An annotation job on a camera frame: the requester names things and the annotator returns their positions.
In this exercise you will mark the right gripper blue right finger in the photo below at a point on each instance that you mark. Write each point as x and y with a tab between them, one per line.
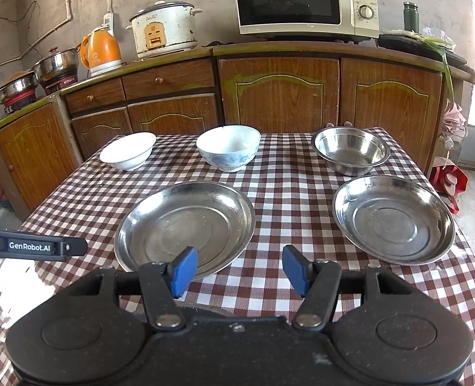
317	283

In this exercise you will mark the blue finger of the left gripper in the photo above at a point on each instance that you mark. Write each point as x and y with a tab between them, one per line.
72	247

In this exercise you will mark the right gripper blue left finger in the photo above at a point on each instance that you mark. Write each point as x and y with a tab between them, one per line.
163	282

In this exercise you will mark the medium steel plate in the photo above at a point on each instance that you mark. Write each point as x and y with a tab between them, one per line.
215	219

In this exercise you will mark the small steel plate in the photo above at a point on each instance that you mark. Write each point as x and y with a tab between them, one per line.
393	219

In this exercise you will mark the red white checkered tablecloth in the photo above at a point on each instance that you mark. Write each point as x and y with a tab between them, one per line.
291	190

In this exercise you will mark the white shallow bowl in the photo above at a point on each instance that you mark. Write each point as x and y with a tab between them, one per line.
129	152

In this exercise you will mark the steel bowl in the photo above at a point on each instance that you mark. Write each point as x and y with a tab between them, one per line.
350	151

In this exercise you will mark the blue white porcelain bowl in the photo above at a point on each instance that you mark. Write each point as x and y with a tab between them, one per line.
229	148

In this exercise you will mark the red bag on floor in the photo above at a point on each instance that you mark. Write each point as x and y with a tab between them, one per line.
449	181

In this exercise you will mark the steel pot on cooker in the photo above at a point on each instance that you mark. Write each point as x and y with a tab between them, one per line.
57	70

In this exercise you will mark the orange electric kettle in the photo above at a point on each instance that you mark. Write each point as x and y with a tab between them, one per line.
99	51

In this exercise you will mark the brown wooden kitchen cabinet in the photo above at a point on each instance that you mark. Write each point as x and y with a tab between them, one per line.
277	87

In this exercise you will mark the pink folded umbrella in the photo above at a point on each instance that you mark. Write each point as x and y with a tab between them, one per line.
454	123

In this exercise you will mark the white rice cooker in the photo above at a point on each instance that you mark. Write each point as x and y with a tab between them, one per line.
164	27

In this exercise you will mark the black tray on counter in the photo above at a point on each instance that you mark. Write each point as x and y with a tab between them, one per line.
415	47

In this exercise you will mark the green onion stalk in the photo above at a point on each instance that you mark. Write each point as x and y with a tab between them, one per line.
440	46

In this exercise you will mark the clear plastic bag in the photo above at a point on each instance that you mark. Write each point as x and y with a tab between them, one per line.
438	37

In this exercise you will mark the cream microwave oven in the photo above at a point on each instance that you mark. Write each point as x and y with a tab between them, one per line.
350	18

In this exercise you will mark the green thermos bottle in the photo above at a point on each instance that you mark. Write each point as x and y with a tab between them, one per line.
411	17

